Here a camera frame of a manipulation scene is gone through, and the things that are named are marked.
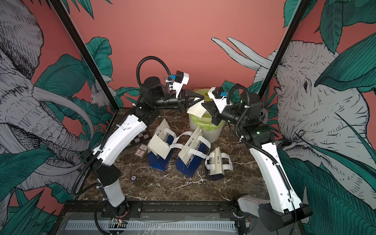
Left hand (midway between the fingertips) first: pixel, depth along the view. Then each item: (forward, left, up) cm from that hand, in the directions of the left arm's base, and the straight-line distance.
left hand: (203, 96), depth 55 cm
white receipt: (-4, +22, -29) cm, 36 cm away
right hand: (+1, 0, -3) cm, 3 cm away
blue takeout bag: (+5, +18, -33) cm, 38 cm away
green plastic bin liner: (+7, -4, -24) cm, 25 cm away
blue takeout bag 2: (-6, +3, -30) cm, 31 cm away
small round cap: (-12, +39, -51) cm, 66 cm away
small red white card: (+4, +37, -49) cm, 61 cm away
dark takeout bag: (-16, -6, -25) cm, 31 cm away
